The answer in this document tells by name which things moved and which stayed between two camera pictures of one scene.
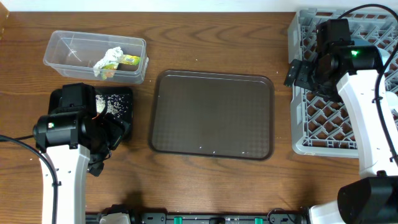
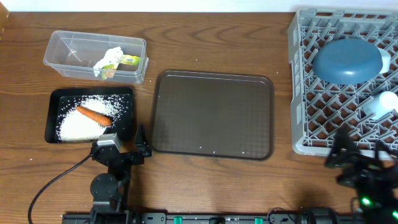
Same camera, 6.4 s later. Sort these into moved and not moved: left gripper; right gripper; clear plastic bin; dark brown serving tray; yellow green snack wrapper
Moved: left gripper; right gripper
Not moved: clear plastic bin; yellow green snack wrapper; dark brown serving tray
